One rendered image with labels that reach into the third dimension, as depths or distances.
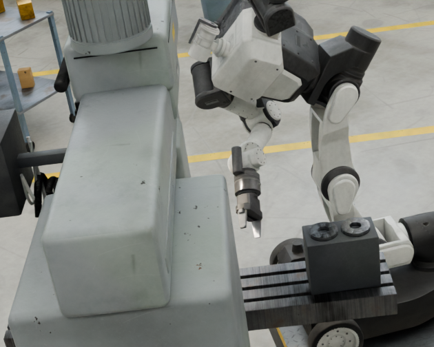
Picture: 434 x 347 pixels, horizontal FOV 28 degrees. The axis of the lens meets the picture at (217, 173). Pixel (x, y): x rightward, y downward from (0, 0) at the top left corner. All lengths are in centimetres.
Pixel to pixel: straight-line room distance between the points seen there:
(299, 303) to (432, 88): 362
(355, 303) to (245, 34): 90
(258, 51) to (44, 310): 123
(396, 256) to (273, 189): 189
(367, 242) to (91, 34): 111
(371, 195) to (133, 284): 336
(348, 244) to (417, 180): 244
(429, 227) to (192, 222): 154
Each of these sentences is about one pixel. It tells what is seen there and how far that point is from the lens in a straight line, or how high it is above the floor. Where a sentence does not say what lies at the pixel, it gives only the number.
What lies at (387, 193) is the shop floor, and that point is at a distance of 495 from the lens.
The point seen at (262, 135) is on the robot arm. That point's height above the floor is 121.
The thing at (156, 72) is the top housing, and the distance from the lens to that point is 216.
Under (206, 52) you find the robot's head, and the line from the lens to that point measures 275.
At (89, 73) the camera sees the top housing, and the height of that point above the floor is 181.
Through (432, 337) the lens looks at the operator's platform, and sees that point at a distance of 337.
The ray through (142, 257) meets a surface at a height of 169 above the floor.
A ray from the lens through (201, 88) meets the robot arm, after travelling 293.
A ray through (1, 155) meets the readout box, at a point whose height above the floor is 169.
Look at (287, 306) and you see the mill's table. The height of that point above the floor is 91.
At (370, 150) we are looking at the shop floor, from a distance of 539.
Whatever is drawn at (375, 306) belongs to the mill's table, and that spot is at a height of 87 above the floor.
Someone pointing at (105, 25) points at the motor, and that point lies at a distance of 202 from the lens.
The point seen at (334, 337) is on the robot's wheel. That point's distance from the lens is 318.
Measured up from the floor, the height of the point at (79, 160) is 176.
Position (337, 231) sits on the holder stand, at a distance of 268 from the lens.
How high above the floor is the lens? 261
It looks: 29 degrees down
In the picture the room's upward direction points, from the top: 9 degrees counter-clockwise
